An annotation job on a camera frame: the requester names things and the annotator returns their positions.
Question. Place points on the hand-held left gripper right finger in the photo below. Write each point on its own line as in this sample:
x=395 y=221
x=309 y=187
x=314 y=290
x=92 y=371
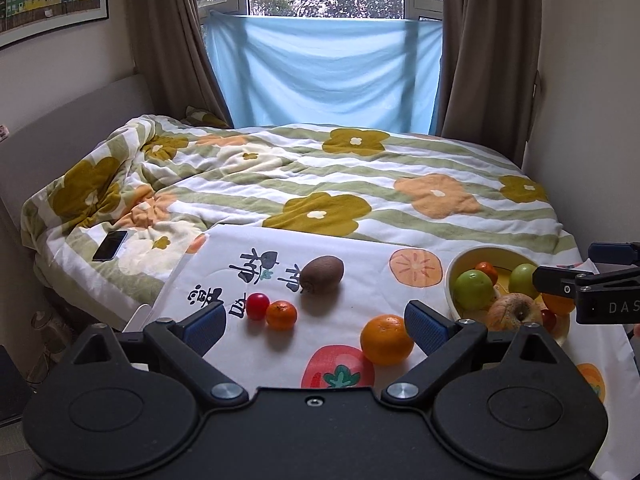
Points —
x=425 y=326

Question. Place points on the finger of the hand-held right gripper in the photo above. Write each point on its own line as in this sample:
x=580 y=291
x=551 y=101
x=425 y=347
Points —
x=615 y=253
x=552 y=280

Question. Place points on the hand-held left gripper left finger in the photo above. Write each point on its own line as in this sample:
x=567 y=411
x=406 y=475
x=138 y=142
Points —
x=206 y=326

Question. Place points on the large orange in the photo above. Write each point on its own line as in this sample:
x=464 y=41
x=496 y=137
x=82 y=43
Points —
x=559 y=305
x=385 y=341

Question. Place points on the green apple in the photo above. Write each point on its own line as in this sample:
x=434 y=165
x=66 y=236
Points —
x=472 y=289
x=522 y=278

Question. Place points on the red cherry tomato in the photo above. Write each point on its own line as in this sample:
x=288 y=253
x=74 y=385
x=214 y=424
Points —
x=257 y=306
x=548 y=320

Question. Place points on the large yellow wrinkled apple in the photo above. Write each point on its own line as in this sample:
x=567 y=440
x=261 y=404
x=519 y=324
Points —
x=512 y=311

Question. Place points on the yellow duck print bowl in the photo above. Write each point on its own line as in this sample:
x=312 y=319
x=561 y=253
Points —
x=457 y=270

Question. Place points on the small orange tomato edge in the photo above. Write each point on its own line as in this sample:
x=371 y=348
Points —
x=487 y=270

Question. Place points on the white fruit print cloth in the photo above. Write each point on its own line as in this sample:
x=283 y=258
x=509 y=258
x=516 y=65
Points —
x=350 y=320

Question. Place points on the small mandarin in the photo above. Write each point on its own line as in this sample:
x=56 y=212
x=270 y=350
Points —
x=281 y=315

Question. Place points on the brown kiwi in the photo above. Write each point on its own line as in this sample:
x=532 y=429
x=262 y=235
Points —
x=322 y=274

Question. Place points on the black smartphone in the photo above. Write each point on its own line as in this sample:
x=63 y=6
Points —
x=110 y=246

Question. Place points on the floral striped blanket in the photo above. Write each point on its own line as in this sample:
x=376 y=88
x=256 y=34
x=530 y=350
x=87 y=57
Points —
x=350 y=180

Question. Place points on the floral pillow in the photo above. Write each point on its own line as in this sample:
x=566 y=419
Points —
x=205 y=117

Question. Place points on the grey bed headboard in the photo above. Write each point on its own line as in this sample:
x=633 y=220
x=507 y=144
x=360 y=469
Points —
x=65 y=130

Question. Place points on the light blue hanging cloth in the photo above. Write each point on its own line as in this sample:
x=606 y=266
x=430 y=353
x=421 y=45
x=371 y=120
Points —
x=325 y=72

